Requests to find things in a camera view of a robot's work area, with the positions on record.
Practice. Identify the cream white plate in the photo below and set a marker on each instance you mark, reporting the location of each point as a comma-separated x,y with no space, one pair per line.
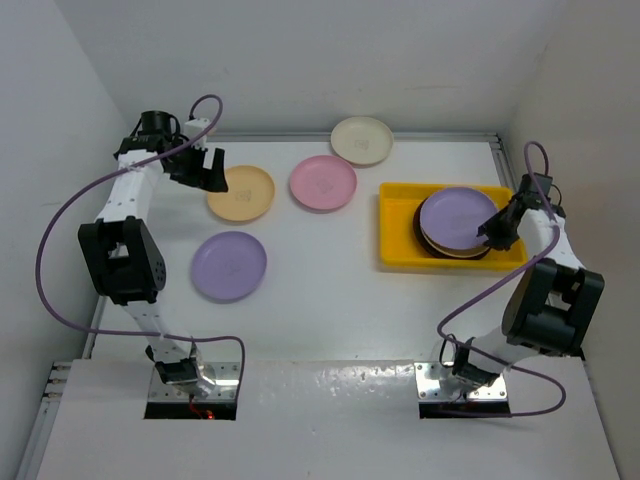
362,141

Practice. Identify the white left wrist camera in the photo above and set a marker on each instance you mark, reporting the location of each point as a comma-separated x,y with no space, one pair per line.
197,131

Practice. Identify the yellow plastic bin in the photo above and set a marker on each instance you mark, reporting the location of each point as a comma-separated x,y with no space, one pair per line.
400,249

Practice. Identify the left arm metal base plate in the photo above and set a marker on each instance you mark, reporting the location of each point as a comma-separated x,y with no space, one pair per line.
218,383

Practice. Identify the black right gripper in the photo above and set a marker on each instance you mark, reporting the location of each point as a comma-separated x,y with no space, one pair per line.
496,239

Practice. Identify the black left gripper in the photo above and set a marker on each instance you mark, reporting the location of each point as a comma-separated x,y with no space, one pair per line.
210,179

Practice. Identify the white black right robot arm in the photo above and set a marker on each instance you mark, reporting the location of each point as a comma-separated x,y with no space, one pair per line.
553,303

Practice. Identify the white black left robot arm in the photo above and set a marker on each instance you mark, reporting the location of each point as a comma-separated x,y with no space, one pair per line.
124,261

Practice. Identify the aluminium table frame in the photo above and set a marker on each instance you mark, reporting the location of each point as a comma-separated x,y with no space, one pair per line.
331,336

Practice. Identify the pink plate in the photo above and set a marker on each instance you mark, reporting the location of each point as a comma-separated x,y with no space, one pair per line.
323,183

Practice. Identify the metal rimmed plate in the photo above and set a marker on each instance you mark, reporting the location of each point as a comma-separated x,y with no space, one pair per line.
418,233

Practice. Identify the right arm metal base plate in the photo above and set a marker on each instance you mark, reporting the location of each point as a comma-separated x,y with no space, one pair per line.
436,384

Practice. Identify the purple plate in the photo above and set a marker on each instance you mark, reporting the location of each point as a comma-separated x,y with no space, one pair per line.
452,216
228,266

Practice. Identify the orange plate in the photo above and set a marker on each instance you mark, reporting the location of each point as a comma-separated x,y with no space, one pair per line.
251,192
450,251

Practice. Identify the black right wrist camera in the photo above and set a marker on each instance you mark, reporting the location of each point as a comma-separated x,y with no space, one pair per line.
533,188

